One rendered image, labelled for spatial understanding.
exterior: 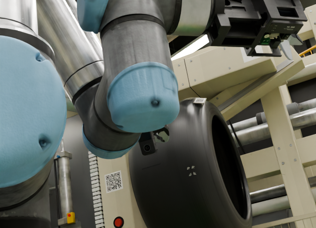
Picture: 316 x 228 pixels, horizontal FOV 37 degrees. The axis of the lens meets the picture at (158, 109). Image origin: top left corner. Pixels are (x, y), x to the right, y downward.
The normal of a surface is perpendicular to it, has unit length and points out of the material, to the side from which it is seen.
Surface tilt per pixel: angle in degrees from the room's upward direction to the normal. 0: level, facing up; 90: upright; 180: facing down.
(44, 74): 97
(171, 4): 129
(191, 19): 155
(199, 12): 141
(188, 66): 90
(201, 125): 74
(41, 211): 90
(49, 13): 99
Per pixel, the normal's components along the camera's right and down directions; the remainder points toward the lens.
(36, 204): 0.86, -0.32
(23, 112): 0.30, -0.32
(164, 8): 0.32, 0.38
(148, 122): 0.16, 0.90
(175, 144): -0.43, -0.44
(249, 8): 0.26, -0.55
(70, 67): -0.36, -0.06
